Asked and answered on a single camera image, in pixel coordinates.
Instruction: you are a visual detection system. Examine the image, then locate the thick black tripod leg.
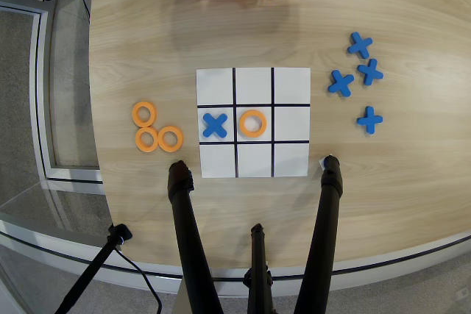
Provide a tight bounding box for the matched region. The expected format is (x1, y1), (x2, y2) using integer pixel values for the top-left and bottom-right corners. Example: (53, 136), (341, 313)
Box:
(167, 160), (225, 314)
(293, 154), (344, 314)

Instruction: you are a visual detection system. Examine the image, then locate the grey metal glass frame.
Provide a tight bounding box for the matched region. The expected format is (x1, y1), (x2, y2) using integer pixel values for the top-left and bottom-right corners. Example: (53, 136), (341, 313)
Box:
(0, 1), (106, 185)

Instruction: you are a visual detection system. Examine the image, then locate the blue foam cross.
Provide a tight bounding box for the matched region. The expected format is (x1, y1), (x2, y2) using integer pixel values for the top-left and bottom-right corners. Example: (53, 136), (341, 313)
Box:
(202, 112), (229, 138)
(347, 31), (374, 60)
(355, 105), (384, 135)
(327, 69), (355, 97)
(356, 57), (384, 86)

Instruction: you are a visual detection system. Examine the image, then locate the orange foam ring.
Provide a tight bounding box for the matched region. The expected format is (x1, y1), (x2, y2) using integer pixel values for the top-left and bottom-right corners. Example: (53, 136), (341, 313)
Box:
(134, 126), (160, 153)
(238, 109), (268, 138)
(132, 101), (158, 128)
(157, 125), (185, 153)

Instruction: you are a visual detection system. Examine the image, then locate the black stand pole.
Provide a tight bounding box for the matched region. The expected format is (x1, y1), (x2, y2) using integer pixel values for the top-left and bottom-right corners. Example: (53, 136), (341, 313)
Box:
(54, 223), (133, 314)

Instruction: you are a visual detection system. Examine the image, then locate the thin black tripod leg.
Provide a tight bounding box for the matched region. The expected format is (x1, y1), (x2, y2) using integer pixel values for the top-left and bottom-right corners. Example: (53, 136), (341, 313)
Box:
(242, 222), (275, 314)

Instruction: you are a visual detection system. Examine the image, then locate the white tic-tac-toe paper board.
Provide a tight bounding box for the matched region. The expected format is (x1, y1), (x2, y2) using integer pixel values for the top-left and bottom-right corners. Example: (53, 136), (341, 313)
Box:
(195, 66), (312, 179)

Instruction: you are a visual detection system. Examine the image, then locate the black cable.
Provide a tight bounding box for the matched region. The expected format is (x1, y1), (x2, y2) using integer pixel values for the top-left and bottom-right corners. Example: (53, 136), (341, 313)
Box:
(113, 247), (163, 314)

